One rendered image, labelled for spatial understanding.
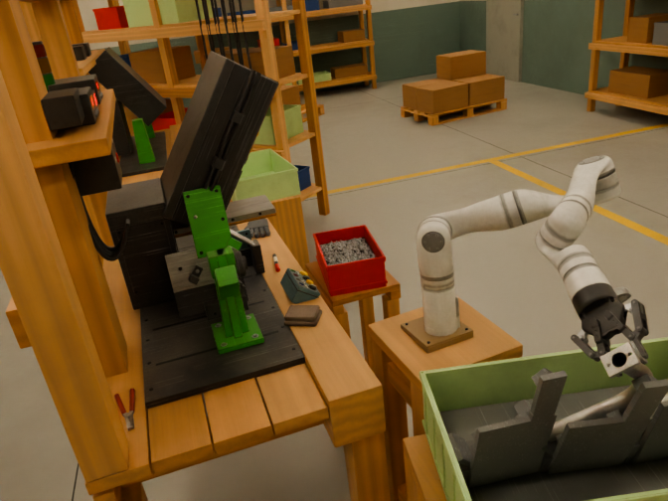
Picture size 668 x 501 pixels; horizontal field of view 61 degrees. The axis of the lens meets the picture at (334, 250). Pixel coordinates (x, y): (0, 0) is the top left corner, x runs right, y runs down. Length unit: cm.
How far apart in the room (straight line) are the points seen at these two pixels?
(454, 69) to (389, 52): 339
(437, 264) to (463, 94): 645
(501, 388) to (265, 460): 139
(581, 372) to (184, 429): 95
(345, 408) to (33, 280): 74
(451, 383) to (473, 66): 724
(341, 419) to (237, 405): 26
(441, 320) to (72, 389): 93
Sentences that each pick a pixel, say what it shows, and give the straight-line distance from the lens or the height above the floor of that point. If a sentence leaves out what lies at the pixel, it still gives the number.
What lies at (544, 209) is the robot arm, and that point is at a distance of 151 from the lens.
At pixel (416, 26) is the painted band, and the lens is 1164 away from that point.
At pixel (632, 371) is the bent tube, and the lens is 109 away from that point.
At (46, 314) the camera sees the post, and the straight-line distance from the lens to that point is 120.
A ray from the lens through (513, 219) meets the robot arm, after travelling 150.
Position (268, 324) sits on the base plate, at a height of 90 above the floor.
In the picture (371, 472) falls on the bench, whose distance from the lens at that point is 161.
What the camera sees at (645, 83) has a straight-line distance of 745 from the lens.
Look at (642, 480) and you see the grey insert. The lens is 135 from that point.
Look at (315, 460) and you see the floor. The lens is 255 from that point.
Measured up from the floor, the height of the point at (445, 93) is 37.
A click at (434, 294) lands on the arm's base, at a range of 157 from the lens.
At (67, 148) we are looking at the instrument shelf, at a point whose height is 153.
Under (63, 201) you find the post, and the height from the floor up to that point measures 139.
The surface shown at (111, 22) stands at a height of 170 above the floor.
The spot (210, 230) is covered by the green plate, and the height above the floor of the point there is 115.
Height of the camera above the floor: 179
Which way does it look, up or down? 25 degrees down
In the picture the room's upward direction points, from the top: 7 degrees counter-clockwise
